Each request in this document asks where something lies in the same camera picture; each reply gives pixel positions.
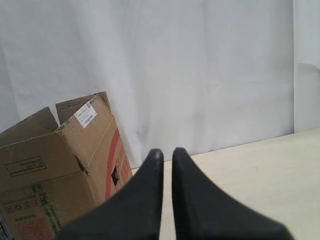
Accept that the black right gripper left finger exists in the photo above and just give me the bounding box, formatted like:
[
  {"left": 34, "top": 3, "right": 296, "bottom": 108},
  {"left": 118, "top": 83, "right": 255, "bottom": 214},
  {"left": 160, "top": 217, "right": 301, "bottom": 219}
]
[{"left": 55, "top": 149, "right": 164, "bottom": 240}]

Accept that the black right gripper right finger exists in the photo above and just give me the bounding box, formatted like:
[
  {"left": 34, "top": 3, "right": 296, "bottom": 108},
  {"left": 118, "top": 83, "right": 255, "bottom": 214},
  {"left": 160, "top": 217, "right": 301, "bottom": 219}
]
[{"left": 172, "top": 147, "right": 293, "bottom": 240}]

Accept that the tall cardboard box with flaps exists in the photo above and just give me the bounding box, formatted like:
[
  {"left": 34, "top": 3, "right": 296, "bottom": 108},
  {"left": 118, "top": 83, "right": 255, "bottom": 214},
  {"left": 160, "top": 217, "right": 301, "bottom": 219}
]
[{"left": 0, "top": 92, "right": 132, "bottom": 240}]

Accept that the white backdrop cloth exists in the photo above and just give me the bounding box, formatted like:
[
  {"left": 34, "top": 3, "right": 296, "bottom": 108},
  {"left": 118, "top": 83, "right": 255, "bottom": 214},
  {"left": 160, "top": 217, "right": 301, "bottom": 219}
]
[{"left": 0, "top": 0, "right": 320, "bottom": 168}]

